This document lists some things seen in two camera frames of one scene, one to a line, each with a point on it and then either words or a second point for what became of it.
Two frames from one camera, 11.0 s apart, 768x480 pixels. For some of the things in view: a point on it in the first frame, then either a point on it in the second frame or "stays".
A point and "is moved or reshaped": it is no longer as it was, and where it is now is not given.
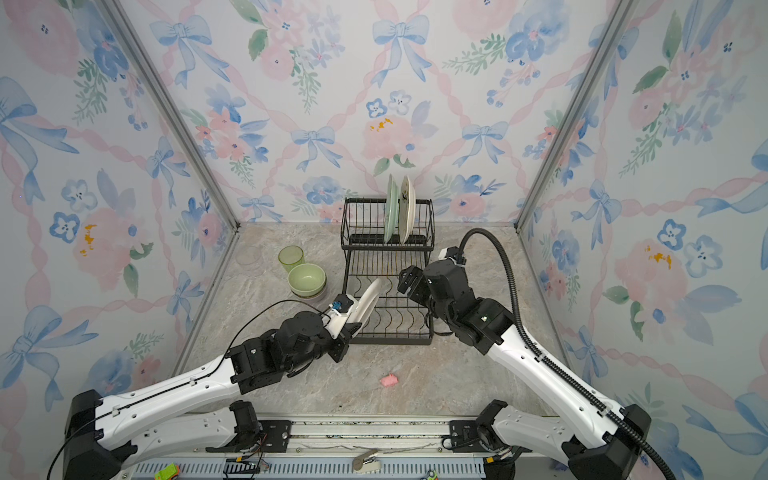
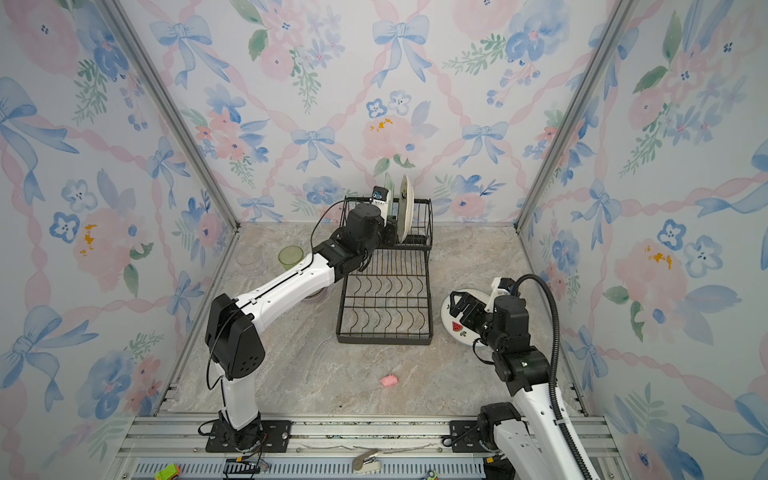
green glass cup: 290,256 stays
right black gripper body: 423,293 → 478,319
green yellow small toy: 168,473 stays
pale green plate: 392,209 stays
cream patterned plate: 407,210 stays
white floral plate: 364,307 is moved or reshaped
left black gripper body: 338,346 → 387,235
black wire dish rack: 379,238 stays
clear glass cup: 248,257 stays
